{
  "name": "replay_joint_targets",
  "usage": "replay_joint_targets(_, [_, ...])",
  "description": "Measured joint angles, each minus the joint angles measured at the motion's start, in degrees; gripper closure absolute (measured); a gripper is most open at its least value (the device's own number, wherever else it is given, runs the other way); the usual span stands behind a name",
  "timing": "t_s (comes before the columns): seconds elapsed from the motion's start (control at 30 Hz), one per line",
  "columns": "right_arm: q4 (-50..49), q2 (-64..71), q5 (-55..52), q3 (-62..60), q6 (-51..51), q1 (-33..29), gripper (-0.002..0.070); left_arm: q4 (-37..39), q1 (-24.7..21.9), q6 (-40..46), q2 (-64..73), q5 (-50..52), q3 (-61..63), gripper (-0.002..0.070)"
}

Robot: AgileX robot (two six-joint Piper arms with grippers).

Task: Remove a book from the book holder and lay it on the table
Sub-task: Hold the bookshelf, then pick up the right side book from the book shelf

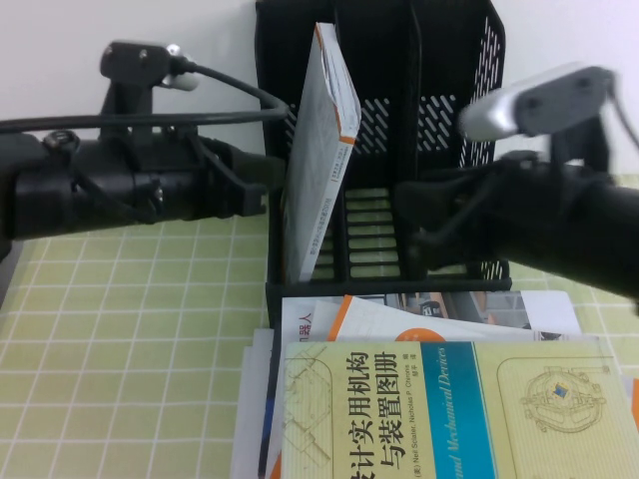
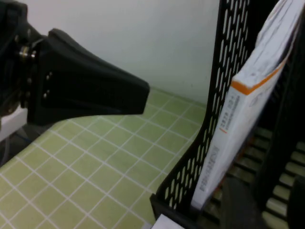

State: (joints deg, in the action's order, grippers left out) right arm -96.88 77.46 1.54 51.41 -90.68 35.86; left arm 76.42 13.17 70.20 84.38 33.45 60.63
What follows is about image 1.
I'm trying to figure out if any black right camera cable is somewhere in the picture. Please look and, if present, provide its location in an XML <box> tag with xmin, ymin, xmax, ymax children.
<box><xmin>604</xmin><ymin>69</ymin><xmax>639</xmax><ymax>152</ymax></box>

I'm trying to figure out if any white book with orange trim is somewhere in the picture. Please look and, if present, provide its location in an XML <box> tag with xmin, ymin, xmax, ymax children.
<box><xmin>280</xmin><ymin>22</ymin><xmax>361</xmax><ymax>284</ymax></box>

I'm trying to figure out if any yellow mechanical devices book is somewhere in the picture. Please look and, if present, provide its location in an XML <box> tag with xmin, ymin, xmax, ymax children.
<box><xmin>280</xmin><ymin>339</ymin><xmax>639</xmax><ymax>479</ymax></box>

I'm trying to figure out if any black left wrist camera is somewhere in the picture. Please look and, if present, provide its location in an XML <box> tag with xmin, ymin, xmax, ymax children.
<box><xmin>99</xmin><ymin>41</ymin><xmax>201</xmax><ymax>147</ymax></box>

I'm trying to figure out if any black left camera cable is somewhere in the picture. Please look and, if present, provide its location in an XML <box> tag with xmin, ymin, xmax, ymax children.
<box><xmin>0</xmin><ymin>59</ymin><xmax>292</xmax><ymax>134</ymax></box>

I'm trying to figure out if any black plastic book holder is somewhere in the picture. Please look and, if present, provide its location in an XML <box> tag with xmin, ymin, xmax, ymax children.
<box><xmin>253</xmin><ymin>0</ymin><xmax>513</xmax><ymax>331</ymax></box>

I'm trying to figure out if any white book with orange band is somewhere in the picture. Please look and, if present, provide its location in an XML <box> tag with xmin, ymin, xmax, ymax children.
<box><xmin>326</xmin><ymin>294</ymin><xmax>586</xmax><ymax>346</ymax></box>

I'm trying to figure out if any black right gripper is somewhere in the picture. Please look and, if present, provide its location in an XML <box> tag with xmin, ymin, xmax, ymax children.
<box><xmin>392</xmin><ymin>152</ymin><xmax>570</xmax><ymax>274</ymax></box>

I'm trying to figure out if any black camera cable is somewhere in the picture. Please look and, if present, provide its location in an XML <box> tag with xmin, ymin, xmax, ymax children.
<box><xmin>604</xmin><ymin>69</ymin><xmax>639</xmax><ymax>152</ymax></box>
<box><xmin>0</xmin><ymin>59</ymin><xmax>292</xmax><ymax>134</ymax></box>

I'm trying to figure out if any white paper stack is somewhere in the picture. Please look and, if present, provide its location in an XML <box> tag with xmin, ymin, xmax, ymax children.
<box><xmin>230</xmin><ymin>327</ymin><xmax>277</xmax><ymax>479</ymax></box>

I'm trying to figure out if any dark blue book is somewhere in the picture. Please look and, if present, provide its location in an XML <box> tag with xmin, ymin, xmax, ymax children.
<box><xmin>256</xmin><ymin>328</ymin><xmax>287</xmax><ymax>479</ymax></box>

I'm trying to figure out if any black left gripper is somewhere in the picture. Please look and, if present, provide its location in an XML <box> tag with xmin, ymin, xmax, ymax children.
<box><xmin>99</xmin><ymin>130</ymin><xmax>288</xmax><ymax>227</ymax></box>

